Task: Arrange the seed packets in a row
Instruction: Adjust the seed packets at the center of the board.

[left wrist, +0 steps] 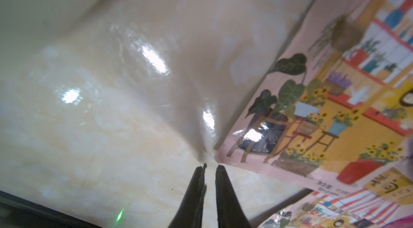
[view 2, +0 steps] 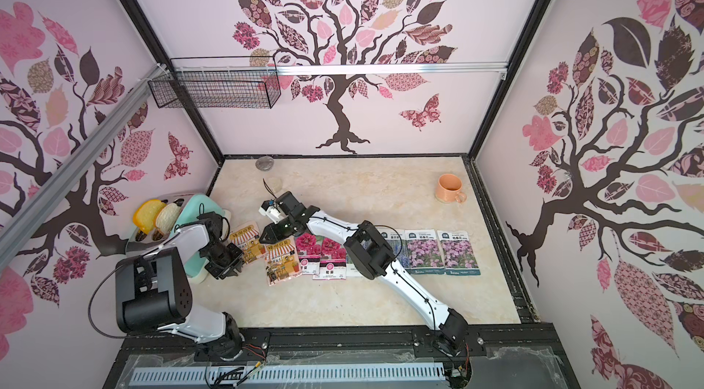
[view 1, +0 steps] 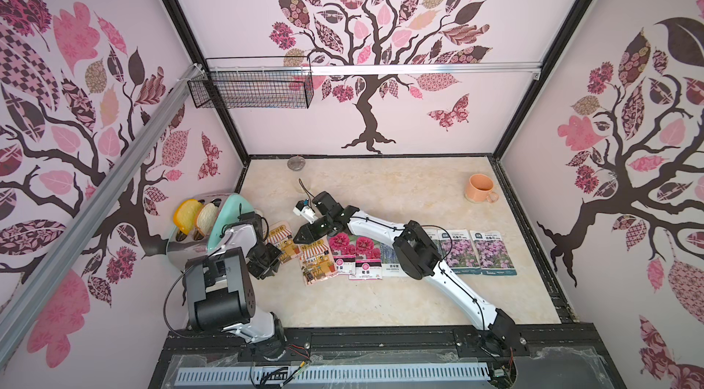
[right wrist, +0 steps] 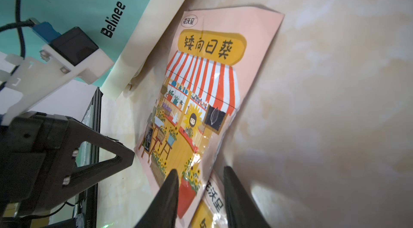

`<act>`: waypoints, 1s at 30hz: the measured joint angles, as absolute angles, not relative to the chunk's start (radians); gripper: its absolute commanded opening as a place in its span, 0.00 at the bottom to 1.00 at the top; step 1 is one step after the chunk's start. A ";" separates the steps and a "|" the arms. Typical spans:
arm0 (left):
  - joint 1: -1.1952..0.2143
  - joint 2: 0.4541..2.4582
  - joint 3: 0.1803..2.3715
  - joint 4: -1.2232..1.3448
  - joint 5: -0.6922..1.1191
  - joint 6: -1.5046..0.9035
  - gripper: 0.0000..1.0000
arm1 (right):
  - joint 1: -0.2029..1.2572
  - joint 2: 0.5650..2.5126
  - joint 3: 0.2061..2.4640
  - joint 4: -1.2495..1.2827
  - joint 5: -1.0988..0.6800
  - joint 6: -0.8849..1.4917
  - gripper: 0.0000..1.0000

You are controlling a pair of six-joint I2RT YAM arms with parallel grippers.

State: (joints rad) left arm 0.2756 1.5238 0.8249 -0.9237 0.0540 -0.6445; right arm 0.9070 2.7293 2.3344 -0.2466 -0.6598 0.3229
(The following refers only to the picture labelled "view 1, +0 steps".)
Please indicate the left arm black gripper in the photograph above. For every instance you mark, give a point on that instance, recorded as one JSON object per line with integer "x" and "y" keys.
{"x": 270, "y": 265}

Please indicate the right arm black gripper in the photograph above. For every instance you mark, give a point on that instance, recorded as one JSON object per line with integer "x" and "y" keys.
{"x": 319, "y": 225}

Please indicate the orange illustrated packet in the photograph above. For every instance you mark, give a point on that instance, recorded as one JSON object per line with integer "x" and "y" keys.
{"x": 317, "y": 262}
{"x": 281, "y": 236}

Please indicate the pink rose packet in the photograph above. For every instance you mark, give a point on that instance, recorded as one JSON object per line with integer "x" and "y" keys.
{"x": 368, "y": 265}
{"x": 344, "y": 254}

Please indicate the pink cosmos seed packet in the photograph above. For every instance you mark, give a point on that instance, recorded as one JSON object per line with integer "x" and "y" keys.
{"x": 459, "y": 252}

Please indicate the lavender seed packet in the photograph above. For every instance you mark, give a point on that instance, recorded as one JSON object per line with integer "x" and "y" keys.
{"x": 436, "y": 237}
{"x": 390, "y": 264}

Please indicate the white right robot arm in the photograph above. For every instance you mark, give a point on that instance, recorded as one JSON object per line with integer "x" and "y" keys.
{"x": 419, "y": 258}

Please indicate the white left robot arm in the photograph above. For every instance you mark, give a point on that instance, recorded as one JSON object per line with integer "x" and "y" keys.
{"x": 219, "y": 292}

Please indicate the clear glass jar with grains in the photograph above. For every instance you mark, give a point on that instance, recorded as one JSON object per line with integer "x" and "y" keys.
{"x": 297, "y": 173}

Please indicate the beige toast slice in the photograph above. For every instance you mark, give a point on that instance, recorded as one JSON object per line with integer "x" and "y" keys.
{"x": 206, "y": 219}

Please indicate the orange ceramic mug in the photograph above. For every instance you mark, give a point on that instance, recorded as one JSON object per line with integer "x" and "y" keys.
{"x": 480, "y": 188}

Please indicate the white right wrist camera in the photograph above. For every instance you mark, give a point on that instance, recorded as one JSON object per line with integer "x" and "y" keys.
{"x": 304, "y": 210}

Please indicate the black wire basket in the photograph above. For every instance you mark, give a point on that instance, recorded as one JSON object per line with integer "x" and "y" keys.
{"x": 258, "y": 82}

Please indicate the white slotted cable duct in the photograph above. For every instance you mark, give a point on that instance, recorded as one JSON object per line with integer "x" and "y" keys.
{"x": 313, "y": 375}

